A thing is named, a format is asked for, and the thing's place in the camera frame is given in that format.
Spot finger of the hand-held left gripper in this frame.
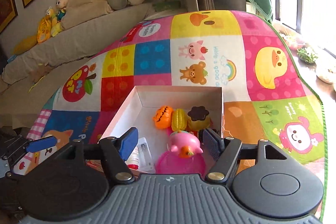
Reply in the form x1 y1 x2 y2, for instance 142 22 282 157
0 127 27 144
8 135 58 161

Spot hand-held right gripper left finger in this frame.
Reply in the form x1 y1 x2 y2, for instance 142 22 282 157
54 127 139 184

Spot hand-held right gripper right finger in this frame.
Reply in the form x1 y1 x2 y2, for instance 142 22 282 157
203 128 288 183

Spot blue tissue packet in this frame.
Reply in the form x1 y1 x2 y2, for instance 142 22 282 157
125 137 156 173

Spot pink and yellow toy cupcake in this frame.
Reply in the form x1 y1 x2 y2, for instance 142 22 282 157
168 130 204 159

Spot brown topped toy pudding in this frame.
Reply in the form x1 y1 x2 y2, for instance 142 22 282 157
187 106 213 130

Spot yellow toy corn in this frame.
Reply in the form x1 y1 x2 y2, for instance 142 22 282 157
171 108 188 132

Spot pink plastic basket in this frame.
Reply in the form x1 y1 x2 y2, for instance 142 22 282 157
155 152 206 177

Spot orange toy pumpkin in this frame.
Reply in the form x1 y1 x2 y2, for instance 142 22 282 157
153 106 175 130

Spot pink cardboard box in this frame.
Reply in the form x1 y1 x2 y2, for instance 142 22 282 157
98 85 226 180

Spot colourful cartoon play mat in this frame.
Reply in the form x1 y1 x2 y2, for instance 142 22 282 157
12 10 328 222

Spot yellow orange plush toy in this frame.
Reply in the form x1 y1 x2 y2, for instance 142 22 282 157
13 17 53 55

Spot beige sofa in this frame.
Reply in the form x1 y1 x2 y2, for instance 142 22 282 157
0 1 158 114

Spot small yellow duck plush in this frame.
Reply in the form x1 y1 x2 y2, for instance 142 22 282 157
45 7 57 22

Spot small potted plant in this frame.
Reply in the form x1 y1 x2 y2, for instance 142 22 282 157
297 47 319 64

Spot white bowl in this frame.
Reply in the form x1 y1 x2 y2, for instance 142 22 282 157
315 67 336 84

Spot cartoon boy doll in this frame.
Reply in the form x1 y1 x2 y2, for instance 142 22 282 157
51 0 69 30

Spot green packet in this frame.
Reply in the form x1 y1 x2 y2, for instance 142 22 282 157
152 1 181 10

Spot beige pillow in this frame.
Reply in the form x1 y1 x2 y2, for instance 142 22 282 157
61 0 113 30

